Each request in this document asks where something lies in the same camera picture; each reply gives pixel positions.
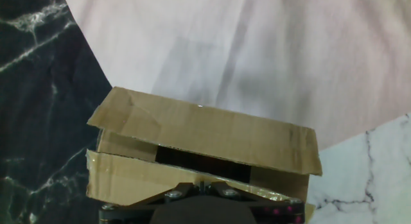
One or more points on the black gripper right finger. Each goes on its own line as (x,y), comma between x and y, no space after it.
(237,196)

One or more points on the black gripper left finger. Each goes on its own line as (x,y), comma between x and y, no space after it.
(167,196)

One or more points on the brown cardboard box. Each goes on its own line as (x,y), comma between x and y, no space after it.
(208,131)

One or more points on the marble and pink pattern cloth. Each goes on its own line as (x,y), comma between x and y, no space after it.
(241,41)

